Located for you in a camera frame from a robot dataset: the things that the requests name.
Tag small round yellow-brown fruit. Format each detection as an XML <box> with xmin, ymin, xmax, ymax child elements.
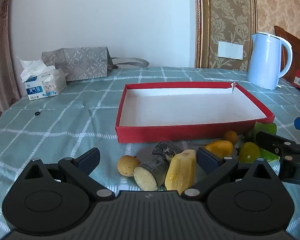
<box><xmin>117</xmin><ymin>155</ymin><xmax>141</xmax><ymax>177</ymax></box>

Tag beige embroidered curtain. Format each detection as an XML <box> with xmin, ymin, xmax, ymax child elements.
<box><xmin>0</xmin><ymin>0</ymin><xmax>22</xmax><ymax>127</ymax></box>

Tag small orange fruit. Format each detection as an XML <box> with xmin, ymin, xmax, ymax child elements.
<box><xmin>223</xmin><ymin>130</ymin><xmax>238</xmax><ymax>143</ymax></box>

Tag tissue pack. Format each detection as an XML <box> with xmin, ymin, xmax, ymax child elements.
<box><xmin>17</xmin><ymin>56</ymin><xmax>67</xmax><ymax>101</ymax></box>

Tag white wall switch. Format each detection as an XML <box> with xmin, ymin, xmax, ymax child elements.
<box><xmin>218</xmin><ymin>41</ymin><xmax>244</xmax><ymax>60</ymax></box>

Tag grey patterned gift bag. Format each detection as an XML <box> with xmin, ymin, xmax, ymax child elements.
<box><xmin>41</xmin><ymin>46</ymin><xmax>150</xmax><ymax>82</ymax></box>

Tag gold wall moulding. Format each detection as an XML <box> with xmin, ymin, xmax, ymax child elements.
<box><xmin>194</xmin><ymin>0</ymin><xmax>258</xmax><ymax>69</ymax></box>

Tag blue electric kettle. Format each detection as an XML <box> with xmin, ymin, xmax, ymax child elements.
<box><xmin>247</xmin><ymin>32</ymin><xmax>293</xmax><ymax>90</ymax></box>

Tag green cucumber piece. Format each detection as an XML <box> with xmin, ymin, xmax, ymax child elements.
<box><xmin>259</xmin><ymin>148</ymin><xmax>281</xmax><ymax>162</ymax></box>
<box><xmin>252</xmin><ymin>122</ymin><xmax>277</xmax><ymax>137</ymax></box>

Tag dark sugarcane piece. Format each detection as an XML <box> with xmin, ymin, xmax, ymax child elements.
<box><xmin>133</xmin><ymin>141</ymin><xmax>183</xmax><ymax>191</ymax></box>

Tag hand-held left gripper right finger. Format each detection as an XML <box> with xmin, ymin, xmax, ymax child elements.
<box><xmin>181</xmin><ymin>147</ymin><xmax>278</xmax><ymax>201</ymax></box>

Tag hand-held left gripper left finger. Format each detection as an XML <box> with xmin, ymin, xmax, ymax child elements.
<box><xmin>22</xmin><ymin>147</ymin><xmax>115</xmax><ymax>202</ymax></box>

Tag yellow mango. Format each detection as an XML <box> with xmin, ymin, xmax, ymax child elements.
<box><xmin>204</xmin><ymin>140</ymin><xmax>234</xmax><ymax>159</ymax></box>

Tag peeled yellow fruit chunk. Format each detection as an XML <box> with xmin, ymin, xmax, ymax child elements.
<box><xmin>164</xmin><ymin>149</ymin><xmax>197</xmax><ymax>192</ymax></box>

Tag green checked tablecloth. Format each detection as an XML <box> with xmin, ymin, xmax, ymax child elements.
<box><xmin>0</xmin><ymin>66</ymin><xmax>300</xmax><ymax>240</ymax></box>

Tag shallow red cardboard box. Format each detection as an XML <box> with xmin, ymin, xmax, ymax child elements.
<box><xmin>115</xmin><ymin>81</ymin><xmax>275</xmax><ymax>144</ymax></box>

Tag round green fruit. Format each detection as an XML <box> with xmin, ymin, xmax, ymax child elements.
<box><xmin>237</xmin><ymin>142</ymin><xmax>261</xmax><ymax>163</ymax></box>

